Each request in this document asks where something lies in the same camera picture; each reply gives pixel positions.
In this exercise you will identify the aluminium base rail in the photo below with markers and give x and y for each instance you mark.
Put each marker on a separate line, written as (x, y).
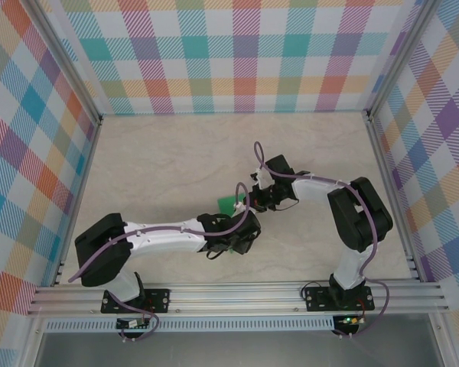
(233, 296)

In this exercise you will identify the aluminium corner post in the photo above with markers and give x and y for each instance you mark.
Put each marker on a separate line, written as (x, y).
(65, 61)
(401, 61)

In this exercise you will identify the aluminium side rail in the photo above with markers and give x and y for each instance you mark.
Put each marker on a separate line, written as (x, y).
(392, 199)
(80, 191)

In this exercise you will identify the grey metal sheet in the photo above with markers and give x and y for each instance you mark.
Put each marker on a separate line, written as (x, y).
(233, 351)

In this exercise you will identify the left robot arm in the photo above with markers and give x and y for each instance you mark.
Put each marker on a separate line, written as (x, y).
(160, 241)

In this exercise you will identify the green paper sheet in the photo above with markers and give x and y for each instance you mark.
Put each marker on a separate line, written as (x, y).
(226, 204)

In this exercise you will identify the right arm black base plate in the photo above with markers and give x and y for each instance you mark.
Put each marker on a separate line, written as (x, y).
(317, 298)

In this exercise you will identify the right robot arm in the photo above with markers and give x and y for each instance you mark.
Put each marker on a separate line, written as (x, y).
(350, 271)

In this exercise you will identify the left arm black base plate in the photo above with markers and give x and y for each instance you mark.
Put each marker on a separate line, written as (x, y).
(160, 300)

